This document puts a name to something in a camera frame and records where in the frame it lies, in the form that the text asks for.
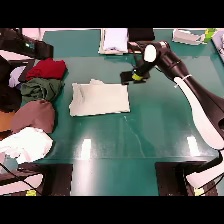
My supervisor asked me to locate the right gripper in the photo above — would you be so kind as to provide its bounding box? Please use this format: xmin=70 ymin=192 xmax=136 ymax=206
xmin=119 ymin=67 xmax=152 ymax=85

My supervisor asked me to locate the beige shirt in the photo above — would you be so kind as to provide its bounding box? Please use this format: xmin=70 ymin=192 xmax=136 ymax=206
xmin=68 ymin=78 xmax=131 ymax=118

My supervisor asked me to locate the black garment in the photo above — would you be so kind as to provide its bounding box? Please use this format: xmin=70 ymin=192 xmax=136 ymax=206
xmin=0 ymin=54 xmax=23 ymax=113
xmin=127 ymin=28 xmax=156 ymax=43

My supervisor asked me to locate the red garment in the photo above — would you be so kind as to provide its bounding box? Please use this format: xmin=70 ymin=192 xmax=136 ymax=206
xmin=25 ymin=57 xmax=68 ymax=81

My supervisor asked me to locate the dark green garment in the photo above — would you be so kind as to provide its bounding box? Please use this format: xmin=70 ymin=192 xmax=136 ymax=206
xmin=19 ymin=77 xmax=65 ymax=103

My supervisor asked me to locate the brown garment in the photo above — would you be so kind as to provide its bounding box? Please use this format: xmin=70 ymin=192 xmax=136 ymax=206
xmin=10 ymin=99 xmax=56 ymax=134

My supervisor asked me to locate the white garment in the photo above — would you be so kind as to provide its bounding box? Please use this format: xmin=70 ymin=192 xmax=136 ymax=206
xmin=0 ymin=126 xmax=54 ymax=165

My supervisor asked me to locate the black cable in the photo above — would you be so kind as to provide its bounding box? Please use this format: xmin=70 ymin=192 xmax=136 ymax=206
xmin=0 ymin=161 xmax=34 ymax=196

